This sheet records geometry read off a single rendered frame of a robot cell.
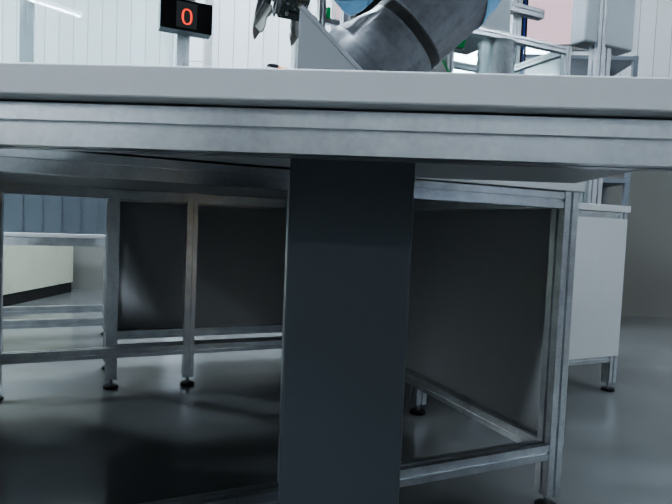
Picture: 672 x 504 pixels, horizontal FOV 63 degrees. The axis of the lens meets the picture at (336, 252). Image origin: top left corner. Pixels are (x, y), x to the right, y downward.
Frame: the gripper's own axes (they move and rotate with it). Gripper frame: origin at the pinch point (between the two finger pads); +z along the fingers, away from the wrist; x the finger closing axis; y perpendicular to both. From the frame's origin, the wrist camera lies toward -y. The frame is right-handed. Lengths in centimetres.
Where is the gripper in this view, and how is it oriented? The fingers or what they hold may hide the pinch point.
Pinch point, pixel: (273, 36)
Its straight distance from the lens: 140.8
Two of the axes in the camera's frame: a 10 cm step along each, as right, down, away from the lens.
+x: 9.1, 0.1, 4.0
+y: 2.4, 7.9, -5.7
